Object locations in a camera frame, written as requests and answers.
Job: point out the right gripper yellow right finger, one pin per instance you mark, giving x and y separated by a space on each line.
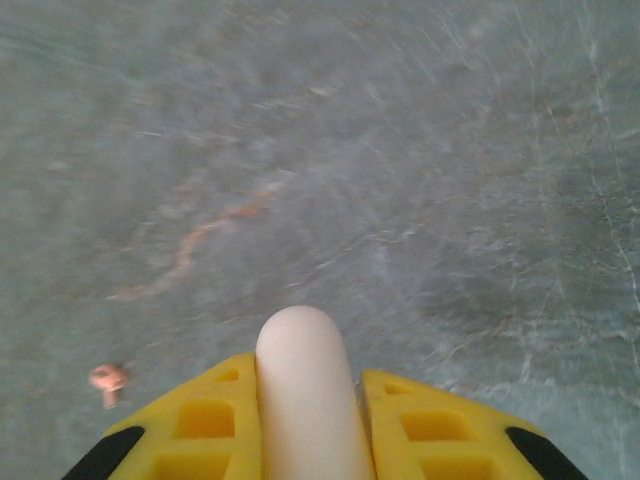
435 430

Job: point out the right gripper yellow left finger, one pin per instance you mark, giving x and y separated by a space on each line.
200 425

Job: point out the white earbud charging case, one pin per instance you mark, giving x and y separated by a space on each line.
307 390

